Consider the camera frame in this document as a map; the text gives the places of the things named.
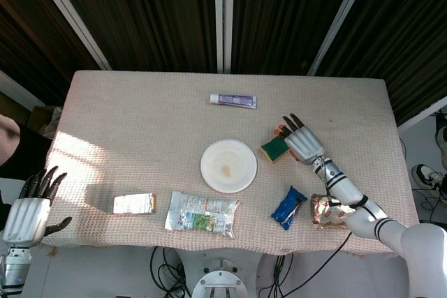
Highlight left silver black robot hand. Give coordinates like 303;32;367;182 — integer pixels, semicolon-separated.
1;166;73;248

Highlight right silver robot hand orange fingertips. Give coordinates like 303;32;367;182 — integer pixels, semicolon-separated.
273;113;327;167

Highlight green yellow sponge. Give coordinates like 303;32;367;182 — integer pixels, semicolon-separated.
258;137;291;165

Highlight white round plate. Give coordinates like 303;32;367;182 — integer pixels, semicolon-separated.
200;139;258;194

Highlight blue snack packet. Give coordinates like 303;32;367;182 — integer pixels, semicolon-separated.
270;185;309;232

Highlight person in black clothing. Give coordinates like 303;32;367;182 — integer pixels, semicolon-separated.
0;114;54;204

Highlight gold red snack packet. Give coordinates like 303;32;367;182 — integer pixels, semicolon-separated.
310;193;356;230

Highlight purple white toothpaste tube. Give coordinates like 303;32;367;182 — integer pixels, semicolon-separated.
209;93;260;110

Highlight brown cardboard carton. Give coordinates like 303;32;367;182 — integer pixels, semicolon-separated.
27;105;63;139

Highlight red yellow cardboard box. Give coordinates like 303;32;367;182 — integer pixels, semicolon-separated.
112;193;158;215

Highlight white black shoe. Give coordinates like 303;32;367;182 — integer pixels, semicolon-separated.
411;163;445;190

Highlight white green snack bag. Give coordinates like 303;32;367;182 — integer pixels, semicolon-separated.
164;191;240;240

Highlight beige waffle tablecloth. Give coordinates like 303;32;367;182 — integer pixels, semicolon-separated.
39;70;420;255

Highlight round metal robot torso base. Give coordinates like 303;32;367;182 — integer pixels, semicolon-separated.
190;258;251;298

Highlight dark pleated curtain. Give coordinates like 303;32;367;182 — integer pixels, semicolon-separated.
0;0;447;128

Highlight black cable from arm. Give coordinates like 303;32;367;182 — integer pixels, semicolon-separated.
302;231;353;298

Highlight white slanted frame post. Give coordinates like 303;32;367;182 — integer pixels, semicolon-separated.
27;0;112;70
307;0;376;76

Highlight white double frame post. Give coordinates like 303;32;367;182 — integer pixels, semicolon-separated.
213;0;235;74

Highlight black cable bundle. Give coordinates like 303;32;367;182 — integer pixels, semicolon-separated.
149;246;192;298

